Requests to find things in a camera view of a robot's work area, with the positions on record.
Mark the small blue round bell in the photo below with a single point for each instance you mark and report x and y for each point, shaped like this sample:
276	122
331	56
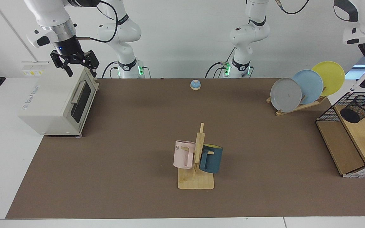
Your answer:
195	84

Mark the white wall socket strip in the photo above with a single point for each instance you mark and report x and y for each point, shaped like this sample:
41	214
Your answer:
33	68

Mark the pink cup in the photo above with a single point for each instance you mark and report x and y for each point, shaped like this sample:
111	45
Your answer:
182	156

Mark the grey plate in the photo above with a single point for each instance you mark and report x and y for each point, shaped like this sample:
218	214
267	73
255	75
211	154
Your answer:
285	95

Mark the black mesh pen holder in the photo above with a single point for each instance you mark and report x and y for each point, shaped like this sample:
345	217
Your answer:
358	109

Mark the brown table cloth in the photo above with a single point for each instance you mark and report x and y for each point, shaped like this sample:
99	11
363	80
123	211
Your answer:
138	177

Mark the dark teal cup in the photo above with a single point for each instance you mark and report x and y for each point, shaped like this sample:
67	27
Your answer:
212	160

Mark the wooden plate rack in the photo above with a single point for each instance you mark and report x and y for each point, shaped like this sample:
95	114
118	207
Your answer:
299	107

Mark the pale toaster oven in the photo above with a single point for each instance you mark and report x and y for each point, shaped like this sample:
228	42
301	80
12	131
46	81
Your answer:
49	101

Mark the light blue plate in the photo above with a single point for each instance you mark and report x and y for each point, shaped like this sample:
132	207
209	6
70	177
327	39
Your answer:
310	84

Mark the wooden cup stand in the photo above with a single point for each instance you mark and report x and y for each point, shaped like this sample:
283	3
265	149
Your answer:
198	182

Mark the yellow plate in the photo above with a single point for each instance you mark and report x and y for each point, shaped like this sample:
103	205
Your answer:
331	74

